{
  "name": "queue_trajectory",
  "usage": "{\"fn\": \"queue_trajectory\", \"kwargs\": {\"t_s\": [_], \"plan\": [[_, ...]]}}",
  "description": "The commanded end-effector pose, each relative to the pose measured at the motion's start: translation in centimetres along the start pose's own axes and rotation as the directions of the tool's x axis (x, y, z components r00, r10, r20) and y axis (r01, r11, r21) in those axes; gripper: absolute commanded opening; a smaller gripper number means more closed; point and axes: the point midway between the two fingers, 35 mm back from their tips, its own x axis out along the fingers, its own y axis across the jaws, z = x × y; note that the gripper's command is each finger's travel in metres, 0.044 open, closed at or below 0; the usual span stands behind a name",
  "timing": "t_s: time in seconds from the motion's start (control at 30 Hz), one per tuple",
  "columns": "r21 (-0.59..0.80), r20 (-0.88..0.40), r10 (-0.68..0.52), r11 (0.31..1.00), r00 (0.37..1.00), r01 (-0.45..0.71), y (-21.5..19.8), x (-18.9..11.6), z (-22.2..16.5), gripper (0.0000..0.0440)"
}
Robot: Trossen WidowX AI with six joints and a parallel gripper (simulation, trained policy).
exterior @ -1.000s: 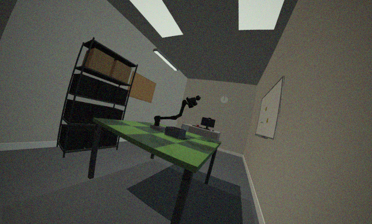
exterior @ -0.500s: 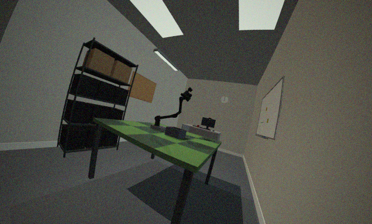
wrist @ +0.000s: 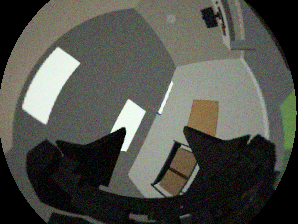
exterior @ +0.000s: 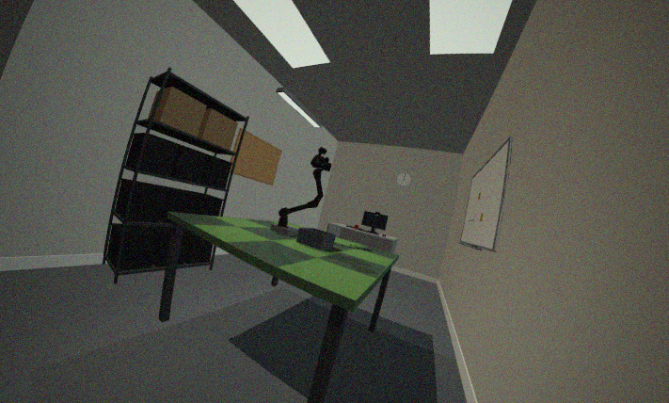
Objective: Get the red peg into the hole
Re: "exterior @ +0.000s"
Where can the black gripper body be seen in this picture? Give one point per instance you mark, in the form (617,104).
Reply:
(320,152)

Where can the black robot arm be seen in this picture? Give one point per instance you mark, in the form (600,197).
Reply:
(284,212)

